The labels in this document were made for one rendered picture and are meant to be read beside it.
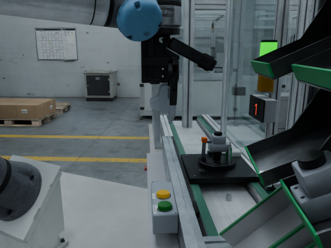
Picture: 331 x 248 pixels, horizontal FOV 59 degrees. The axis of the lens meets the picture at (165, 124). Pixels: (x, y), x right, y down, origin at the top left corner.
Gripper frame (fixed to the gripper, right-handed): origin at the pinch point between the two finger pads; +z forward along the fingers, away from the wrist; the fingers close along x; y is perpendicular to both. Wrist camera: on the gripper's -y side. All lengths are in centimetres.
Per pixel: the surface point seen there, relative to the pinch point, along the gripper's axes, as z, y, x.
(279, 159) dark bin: 2.4, -16.0, 21.9
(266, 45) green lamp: -17.0, -30.3, -22.1
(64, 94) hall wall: 113, 248, -838
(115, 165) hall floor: 123, 44, -278
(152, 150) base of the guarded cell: 37, 3, -84
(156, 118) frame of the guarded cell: 20, 0, -87
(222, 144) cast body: 17.7, -21.5, -33.0
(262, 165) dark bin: 3.7, -13.3, 21.5
